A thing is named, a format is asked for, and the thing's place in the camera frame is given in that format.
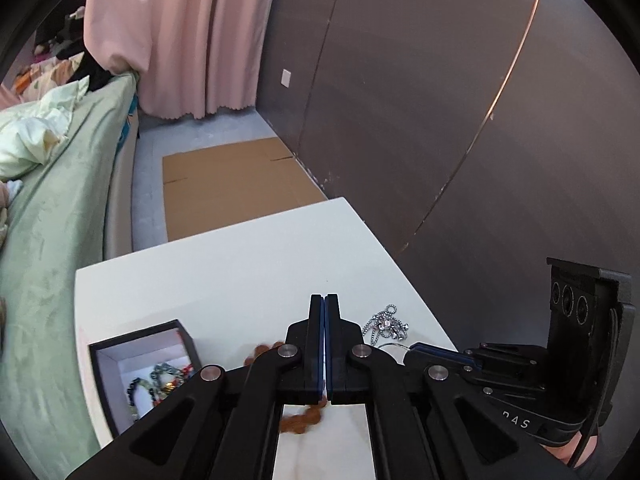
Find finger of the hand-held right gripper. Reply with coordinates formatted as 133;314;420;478
404;351;547;397
410;342;549;362

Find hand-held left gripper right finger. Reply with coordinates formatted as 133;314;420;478
326;294;581;480

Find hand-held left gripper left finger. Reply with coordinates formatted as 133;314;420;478
65;294;326;480

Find silver ball chain necklace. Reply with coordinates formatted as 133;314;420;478
361;302;412;346

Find brown bead bracelet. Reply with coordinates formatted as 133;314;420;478
243;341;331;437

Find black gift box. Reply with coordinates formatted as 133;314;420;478
87;319;203;438

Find dark multicolour bead bracelet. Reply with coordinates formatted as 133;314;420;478
126;363;195;418

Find person's right forearm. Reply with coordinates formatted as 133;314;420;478
547;430;622;476

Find white low table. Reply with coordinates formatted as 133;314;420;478
74;197;458;480

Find flat cardboard sheets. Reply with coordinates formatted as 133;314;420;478
161;136;329;242

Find bed with green sheet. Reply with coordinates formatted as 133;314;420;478
0;71;142;463

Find large pink curtain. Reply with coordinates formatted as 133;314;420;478
82;0;287;122

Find dark clothes pile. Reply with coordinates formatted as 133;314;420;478
54;49;121;94

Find pale green duvet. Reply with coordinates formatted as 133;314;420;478
0;77;92;182

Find printed pillow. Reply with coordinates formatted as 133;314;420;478
14;57;87;98

